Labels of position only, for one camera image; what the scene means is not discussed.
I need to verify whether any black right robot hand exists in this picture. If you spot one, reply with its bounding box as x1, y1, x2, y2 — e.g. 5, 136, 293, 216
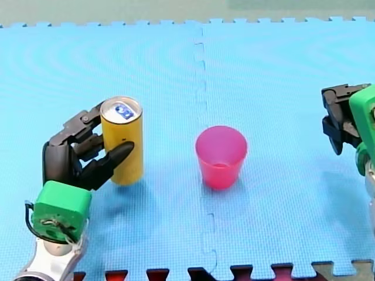
321, 83, 371, 156

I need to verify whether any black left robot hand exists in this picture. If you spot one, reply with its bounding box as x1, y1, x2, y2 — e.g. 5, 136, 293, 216
42, 101, 135, 191

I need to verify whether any yellow drink can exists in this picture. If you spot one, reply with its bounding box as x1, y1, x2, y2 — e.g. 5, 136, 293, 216
100, 96, 145, 186

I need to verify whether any pink plastic cup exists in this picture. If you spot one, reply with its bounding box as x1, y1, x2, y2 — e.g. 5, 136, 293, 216
195, 125, 248, 190

